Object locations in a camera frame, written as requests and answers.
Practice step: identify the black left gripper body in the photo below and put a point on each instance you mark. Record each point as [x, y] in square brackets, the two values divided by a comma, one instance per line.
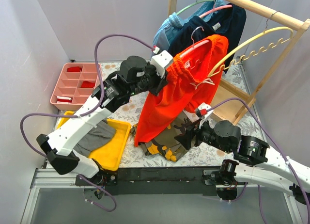
[157, 84]

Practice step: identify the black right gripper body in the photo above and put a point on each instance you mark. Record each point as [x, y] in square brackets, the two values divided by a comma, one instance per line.
[192, 132]

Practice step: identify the pink wavy hanger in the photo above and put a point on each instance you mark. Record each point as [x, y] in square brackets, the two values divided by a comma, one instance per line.
[193, 47]

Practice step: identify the orange shorts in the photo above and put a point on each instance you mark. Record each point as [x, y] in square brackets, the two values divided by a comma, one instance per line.
[186, 90]

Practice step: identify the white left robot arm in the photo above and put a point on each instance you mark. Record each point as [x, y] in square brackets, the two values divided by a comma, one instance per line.
[58, 145]

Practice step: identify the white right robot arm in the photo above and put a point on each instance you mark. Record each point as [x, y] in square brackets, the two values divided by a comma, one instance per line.
[254, 160]

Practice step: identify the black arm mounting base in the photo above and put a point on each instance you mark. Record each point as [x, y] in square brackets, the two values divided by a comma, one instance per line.
[165, 180]

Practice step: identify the camouflage shorts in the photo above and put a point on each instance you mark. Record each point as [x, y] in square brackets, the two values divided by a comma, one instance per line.
[165, 144]

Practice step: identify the light blue shorts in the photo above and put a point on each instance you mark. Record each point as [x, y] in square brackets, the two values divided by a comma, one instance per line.
[173, 24]

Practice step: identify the grey shorts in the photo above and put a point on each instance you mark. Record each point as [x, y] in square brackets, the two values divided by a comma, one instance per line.
[95, 138]

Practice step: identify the green hanger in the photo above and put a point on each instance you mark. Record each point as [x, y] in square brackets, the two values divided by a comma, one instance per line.
[192, 4]

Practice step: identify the navy blue shorts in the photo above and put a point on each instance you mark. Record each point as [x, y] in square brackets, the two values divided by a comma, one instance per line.
[228, 22]

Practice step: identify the pink hanger with navy shorts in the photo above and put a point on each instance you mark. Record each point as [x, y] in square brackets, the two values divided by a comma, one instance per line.
[214, 9]

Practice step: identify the wooden clothes rack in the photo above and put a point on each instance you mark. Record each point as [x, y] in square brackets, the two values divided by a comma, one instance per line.
[230, 102]

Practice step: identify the red sock middle compartment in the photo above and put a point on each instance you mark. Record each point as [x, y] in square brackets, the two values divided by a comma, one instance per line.
[88, 84]

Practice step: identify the red sock compartment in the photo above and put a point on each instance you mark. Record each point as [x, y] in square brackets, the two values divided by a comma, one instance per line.
[75, 69]
[88, 84]

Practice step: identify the pink divided organizer box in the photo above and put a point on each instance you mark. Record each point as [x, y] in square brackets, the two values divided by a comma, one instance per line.
[69, 83]

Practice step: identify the red sock top compartment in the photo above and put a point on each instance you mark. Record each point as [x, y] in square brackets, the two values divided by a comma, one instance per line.
[75, 69]

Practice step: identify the yellow plastic tray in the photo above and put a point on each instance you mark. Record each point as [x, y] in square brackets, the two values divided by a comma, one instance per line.
[109, 156]

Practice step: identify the red white striped sock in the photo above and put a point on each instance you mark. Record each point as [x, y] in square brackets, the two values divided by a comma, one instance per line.
[64, 99]

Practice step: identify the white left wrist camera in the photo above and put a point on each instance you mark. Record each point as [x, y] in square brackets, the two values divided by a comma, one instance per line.
[161, 62]

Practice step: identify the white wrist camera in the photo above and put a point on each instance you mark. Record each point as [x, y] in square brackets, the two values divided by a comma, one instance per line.
[161, 62]
[203, 111]

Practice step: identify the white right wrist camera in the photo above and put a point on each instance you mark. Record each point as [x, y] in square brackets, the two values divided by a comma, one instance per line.
[203, 111]

